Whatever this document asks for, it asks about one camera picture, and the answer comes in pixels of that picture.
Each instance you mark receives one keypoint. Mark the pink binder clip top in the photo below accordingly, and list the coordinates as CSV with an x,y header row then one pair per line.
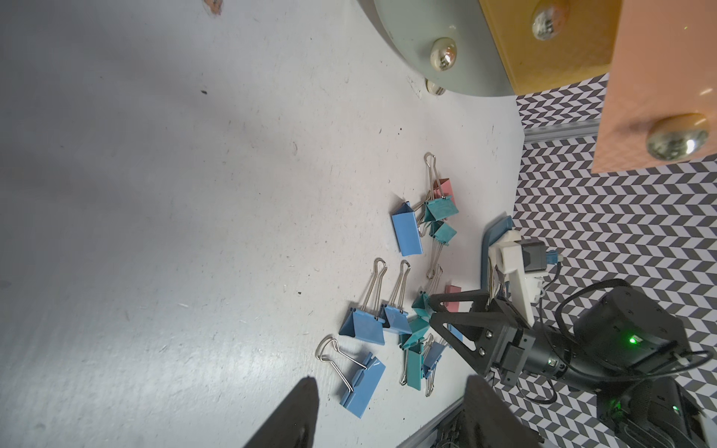
x,y
439,188

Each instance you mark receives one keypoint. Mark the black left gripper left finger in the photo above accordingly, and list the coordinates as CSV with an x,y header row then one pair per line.
x,y
294,422

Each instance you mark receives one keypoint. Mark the green binder clip middle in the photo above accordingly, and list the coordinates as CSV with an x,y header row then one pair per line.
x,y
422,307

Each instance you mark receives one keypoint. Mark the green binder clip bottom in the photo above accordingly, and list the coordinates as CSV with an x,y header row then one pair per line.
x,y
413,361

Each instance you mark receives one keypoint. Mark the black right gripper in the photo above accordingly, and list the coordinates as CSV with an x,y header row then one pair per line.
x,y
623,336

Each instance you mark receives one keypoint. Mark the green binder clip upper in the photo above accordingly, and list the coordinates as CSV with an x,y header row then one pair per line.
x,y
441,234

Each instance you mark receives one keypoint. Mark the blue binder clip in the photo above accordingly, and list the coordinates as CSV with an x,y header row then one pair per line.
x,y
396,319
362,323
406,230
455,332
360,388
432,355

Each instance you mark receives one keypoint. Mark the blue binder clip centre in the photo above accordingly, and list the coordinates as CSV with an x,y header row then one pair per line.
x,y
396,319

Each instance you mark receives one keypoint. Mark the blue binder clip bottom left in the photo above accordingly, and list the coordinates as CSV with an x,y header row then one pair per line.
x,y
360,388

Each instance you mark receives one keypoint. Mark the blue binder clip right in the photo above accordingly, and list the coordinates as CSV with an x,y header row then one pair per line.
x,y
455,332

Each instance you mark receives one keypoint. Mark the pale green bottom drawer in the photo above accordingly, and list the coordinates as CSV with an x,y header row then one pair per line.
x,y
447,42

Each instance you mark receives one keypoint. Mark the green binder clip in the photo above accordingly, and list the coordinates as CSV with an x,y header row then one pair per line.
x,y
441,234
436,209
418,328
422,307
413,361

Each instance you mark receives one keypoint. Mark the green binder clip top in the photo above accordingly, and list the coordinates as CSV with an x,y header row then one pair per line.
x,y
436,209

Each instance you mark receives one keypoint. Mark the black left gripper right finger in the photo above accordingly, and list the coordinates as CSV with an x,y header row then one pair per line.
x,y
489,422

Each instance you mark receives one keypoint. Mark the green binder clip centre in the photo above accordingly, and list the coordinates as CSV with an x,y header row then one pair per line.
x,y
418,328

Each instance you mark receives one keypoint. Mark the yellow middle drawer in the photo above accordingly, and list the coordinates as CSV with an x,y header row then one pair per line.
x,y
545,45

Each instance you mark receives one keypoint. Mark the teal cutting board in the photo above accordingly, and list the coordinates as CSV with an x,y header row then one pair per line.
x,y
494,232

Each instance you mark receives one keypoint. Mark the blue binder clip upper left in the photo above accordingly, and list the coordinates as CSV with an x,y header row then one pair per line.
x,y
406,230

